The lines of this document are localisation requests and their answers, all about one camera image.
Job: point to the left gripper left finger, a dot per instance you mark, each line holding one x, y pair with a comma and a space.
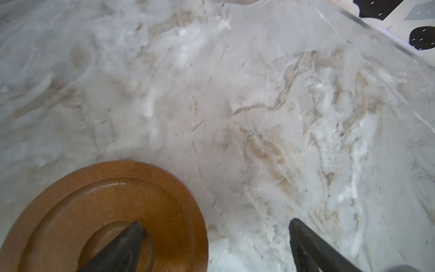
122, 254

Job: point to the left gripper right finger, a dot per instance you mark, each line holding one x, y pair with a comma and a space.
311, 253

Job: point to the brown wooden coaster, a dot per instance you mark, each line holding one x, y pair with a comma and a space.
70, 222

